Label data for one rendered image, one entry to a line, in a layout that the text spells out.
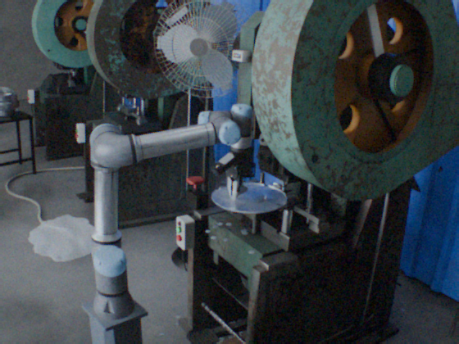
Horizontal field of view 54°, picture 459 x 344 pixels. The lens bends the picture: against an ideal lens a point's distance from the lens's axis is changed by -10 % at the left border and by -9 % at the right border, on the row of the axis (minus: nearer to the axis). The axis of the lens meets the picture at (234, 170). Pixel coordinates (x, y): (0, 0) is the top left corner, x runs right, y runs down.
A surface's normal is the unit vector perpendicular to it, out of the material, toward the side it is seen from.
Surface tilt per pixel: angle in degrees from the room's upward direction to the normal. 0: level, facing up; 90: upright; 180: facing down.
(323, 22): 90
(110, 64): 90
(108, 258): 7
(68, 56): 90
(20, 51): 90
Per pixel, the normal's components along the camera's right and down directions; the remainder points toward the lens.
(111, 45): 0.51, 0.30
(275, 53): -0.82, 0.01
